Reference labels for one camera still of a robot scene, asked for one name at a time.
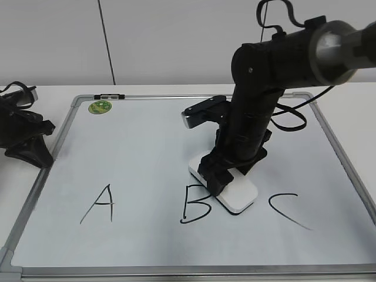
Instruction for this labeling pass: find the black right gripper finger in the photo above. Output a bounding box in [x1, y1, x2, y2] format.
[234, 157, 264, 176]
[198, 157, 234, 196]

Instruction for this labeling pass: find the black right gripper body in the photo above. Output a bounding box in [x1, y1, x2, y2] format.
[204, 129, 271, 169]

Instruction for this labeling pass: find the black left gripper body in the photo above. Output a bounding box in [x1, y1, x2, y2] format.
[1, 98, 55, 168]

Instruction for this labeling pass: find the white whiteboard eraser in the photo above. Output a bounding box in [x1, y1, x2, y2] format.
[188, 151, 259, 215]

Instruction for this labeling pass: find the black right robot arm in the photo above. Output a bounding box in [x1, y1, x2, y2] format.
[190, 16, 375, 196]

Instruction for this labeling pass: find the round green magnet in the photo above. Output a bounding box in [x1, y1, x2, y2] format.
[88, 100, 112, 115]

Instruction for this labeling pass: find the black silver hanging clip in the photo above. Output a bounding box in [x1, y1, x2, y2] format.
[93, 93, 125, 100]

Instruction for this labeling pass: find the white framed whiteboard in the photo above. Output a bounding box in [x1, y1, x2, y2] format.
[1, 95, 375, 281]

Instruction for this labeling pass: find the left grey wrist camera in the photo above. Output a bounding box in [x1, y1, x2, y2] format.
[13, 86, 38, 107]

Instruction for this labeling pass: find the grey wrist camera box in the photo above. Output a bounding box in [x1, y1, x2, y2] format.
[182, 95, 230, 129]

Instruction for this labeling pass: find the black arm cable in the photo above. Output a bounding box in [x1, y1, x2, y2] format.
[271, 85, 335, 133]

